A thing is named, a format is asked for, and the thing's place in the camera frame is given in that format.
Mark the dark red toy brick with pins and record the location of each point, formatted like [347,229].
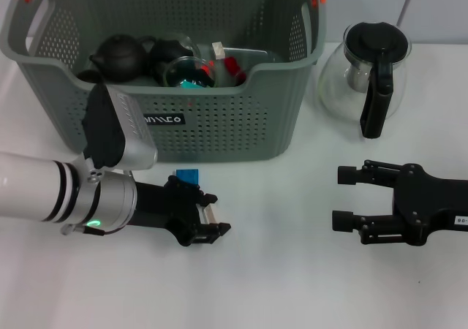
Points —
[231,66]

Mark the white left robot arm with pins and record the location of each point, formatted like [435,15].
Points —
[36,186]

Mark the black clay teapot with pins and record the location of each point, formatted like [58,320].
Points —
[118,58]

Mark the left wrist camera housing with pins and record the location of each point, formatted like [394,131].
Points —
[109,131]

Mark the blue square toy brick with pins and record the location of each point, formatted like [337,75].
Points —
[188,174]

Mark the glass coffee pot black lid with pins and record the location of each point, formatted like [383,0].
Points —
[376,44]

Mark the white two-stud toy brick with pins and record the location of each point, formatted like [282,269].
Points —
[218,50]

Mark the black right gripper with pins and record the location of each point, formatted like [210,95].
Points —
[424,206]

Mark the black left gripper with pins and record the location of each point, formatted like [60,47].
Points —
[164,208]

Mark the grey perforated plastic storage bin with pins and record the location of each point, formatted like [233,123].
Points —
[237,131]

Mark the clear whitish toy brick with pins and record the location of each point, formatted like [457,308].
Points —
[210,215]

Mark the teal square toy brick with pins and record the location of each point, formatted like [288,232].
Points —
[191,85]

